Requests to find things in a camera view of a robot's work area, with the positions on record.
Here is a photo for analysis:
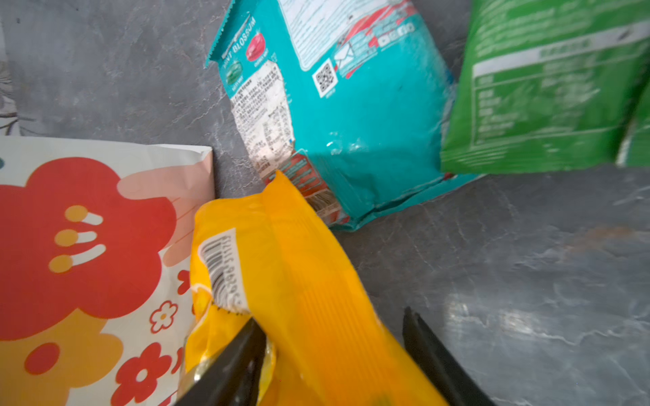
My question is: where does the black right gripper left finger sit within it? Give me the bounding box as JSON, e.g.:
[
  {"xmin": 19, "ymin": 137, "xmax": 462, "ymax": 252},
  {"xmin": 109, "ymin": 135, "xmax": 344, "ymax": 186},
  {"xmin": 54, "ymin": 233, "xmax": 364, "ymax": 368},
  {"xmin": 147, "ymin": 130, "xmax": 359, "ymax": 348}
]
[{"xmin": 176, "ymin": 320, "xmax": 267, "ymax": 406}]

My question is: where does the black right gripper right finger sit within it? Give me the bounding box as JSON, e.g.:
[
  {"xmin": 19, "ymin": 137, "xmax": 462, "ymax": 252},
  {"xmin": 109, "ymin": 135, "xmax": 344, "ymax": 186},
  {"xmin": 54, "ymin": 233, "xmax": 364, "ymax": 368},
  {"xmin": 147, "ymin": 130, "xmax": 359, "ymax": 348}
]
[{"xmin": 402, "ymin": 307, "xmax": 495, "ymax": 406}]

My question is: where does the orange yellow snack bag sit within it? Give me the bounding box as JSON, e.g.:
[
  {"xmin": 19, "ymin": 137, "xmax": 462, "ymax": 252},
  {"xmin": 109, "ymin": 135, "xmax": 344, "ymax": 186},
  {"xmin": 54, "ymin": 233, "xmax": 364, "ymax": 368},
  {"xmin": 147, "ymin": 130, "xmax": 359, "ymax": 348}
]
[{"xmin": 185, "ymin": 174, "xmax": 445, "ymax": 405}]

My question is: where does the white floral paper bag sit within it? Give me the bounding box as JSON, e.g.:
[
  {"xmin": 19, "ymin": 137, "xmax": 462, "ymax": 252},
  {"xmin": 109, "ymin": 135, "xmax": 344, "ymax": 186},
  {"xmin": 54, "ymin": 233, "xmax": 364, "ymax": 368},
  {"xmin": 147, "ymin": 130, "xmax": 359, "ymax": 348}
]
[{"xmin": 1, "ymin": 136, "xmax": 215, "ymax": 405}]

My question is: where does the teal snack bag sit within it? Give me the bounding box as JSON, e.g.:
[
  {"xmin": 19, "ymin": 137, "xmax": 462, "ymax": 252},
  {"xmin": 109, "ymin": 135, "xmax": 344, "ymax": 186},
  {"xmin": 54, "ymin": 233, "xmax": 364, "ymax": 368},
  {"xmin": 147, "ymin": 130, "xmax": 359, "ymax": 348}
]
[{"xmin": 208, "ymin": 1, "xmax": 472, "ymax": 231}]

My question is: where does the green snack bag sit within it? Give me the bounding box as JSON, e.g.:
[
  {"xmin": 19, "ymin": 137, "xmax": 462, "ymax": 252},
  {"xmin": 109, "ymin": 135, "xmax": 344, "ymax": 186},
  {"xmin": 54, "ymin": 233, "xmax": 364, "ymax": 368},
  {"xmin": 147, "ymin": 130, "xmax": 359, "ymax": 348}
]
[{"xmin": 441, "ymin": 0, "xmax": 649, "ymax": 174}]

